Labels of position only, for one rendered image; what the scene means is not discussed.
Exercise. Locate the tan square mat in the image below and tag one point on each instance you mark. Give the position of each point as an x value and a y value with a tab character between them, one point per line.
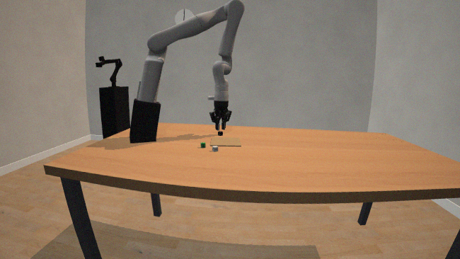
225	141

